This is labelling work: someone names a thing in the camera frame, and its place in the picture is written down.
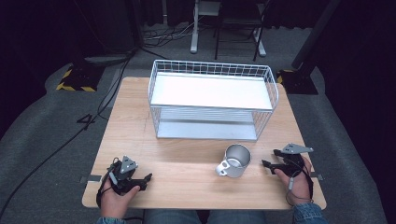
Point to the person's left leg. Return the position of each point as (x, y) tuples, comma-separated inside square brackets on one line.
[(171, 217)]

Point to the black slanted stand striped base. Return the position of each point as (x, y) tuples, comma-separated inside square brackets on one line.
[(300, 81)]

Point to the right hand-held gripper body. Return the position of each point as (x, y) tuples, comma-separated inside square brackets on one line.
[(292, 161)]

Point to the person's right hand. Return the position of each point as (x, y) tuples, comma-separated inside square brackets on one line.
[(299, 189)]

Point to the black folding chair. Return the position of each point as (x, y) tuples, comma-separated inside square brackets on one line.
[(239, 21)]

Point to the black stand with striped base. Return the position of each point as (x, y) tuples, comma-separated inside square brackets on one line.
[(81, 76)]

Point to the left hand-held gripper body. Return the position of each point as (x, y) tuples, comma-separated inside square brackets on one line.
[(124, 175)]

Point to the white desk frame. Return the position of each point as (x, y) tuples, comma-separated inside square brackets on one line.
[(195, 31)]

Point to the metal cup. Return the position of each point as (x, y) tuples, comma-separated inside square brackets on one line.
[(236, 160)]

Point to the person's left hand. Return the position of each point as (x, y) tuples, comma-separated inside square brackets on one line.
[(115, 202)]

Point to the person's leg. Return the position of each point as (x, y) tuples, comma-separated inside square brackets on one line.
[(171, 217), (238, 217)]

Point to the grey tape strip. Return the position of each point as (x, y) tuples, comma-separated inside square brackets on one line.
[(318, 176), (93, 178)]

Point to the person's right leg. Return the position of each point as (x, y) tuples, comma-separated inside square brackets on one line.
[(238, 217)]

